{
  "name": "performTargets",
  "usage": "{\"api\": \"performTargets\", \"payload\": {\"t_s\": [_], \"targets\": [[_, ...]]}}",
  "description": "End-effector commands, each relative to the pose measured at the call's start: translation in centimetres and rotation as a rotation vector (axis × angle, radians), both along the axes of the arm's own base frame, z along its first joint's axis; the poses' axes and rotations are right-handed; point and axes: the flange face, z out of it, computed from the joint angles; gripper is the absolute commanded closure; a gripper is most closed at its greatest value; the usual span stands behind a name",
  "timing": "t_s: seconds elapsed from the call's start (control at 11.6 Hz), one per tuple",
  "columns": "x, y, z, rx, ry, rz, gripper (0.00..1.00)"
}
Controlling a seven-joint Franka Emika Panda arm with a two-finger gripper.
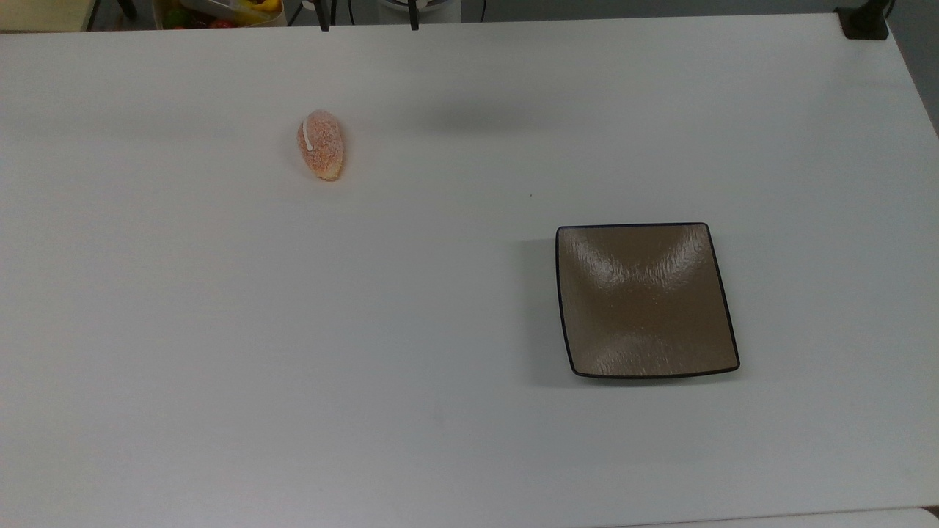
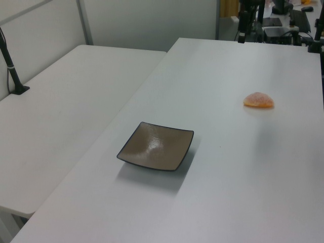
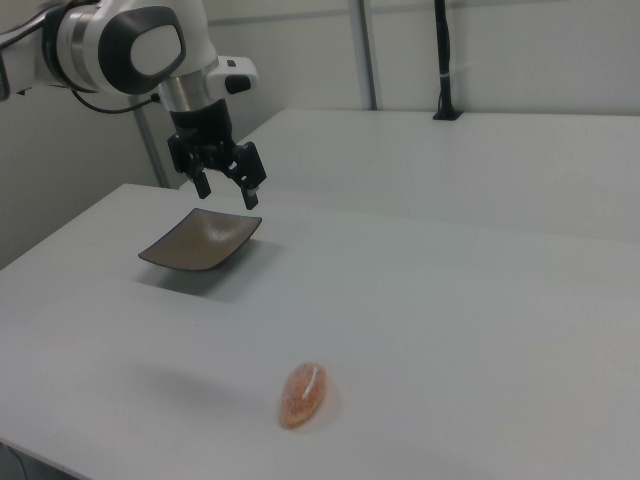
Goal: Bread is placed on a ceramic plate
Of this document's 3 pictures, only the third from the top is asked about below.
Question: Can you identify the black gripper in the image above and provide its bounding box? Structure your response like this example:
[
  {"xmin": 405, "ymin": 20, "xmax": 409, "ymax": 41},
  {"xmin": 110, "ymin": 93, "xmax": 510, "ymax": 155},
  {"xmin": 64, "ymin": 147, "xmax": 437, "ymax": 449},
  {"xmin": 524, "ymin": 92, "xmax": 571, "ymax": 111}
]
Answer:
[{"xmin": 167, "ymin": 97, "xmax": 268, "ymax": 211}]

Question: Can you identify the brown square ceramic plate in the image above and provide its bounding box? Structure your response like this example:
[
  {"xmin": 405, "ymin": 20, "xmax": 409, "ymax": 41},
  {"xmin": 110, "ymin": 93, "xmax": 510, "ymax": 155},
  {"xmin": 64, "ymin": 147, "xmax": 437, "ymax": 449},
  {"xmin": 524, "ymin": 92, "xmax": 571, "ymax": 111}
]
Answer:
[{"xmin": 137, "ymin": 207, "xmax": 264, "ymax": 274}]

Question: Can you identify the grey aluminium frame post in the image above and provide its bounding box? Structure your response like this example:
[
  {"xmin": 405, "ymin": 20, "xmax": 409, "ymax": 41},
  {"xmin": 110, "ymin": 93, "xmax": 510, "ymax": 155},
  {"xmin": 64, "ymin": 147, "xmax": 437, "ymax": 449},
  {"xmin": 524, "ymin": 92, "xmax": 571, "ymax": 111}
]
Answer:
[
  {"xmin": 130, "ymin": 95, "xmax": 170, "ymax": 189},
  {"xmin": 346, "ymin": 0, "xmax": 379, "ymax": 111}
]

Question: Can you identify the black pole with cables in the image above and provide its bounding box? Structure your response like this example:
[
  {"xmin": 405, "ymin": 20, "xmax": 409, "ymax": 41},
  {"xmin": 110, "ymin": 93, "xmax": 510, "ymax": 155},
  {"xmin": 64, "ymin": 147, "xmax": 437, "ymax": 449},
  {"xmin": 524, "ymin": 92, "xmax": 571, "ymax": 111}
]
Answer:
[{"xmin": 431, "ymin": 0, "xmax": 464, "ymax": 122}]

